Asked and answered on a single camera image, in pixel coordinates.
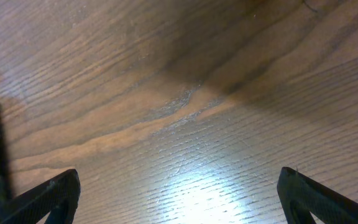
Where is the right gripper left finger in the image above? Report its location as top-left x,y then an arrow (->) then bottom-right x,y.
0,169 -> 81,224

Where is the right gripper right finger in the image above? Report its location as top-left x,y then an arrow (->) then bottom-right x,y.
277,167 -> 358,223

